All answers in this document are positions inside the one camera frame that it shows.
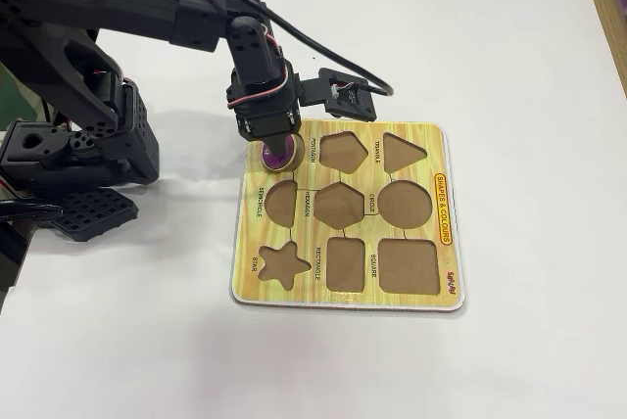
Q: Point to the wooden shapes puzzle board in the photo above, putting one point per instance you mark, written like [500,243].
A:
[362,179]

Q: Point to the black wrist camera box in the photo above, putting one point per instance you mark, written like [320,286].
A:
[350,96]

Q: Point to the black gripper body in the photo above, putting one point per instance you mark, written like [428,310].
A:
[266,123]

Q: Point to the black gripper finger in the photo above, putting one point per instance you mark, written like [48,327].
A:
[277,144]

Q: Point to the purple oval piece yellow pin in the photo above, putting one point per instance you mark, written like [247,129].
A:
[291,157]

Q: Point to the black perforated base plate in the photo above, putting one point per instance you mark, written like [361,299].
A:
[95,216]

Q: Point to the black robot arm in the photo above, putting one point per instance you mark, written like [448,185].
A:
[73,3]

